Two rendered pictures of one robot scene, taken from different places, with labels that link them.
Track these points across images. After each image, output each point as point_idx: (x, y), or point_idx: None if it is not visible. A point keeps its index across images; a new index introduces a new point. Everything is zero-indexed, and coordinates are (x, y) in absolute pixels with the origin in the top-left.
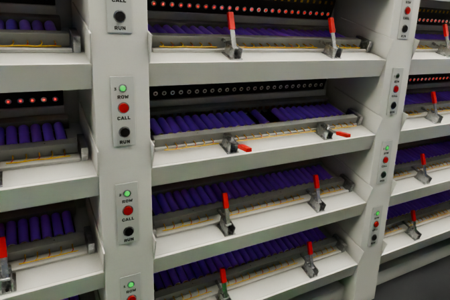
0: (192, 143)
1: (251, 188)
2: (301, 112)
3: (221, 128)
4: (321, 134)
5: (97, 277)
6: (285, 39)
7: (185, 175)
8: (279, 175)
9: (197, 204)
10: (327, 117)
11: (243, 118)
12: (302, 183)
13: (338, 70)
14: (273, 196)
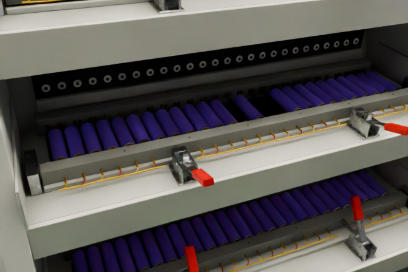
0: (116, 170)
1: (247, 223)
2: (322, 92)
3: (172, 138)
4: (357, 129)
5: None
6: None
7: (100, 233)
8: (295, 196)
9: (151, 262)
10: (368, 97)
11: (217, 113)
12: (334, 208)
13: (380, 13)
14: (283, 237)
